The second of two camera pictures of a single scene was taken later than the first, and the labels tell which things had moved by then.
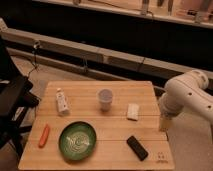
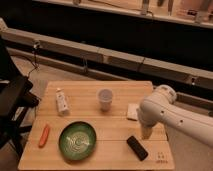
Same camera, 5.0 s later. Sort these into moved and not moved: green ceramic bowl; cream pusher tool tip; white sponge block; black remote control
Moved: cream pusher tool tip
Not moved: black remote control; green ceramic bowl; white sponge block
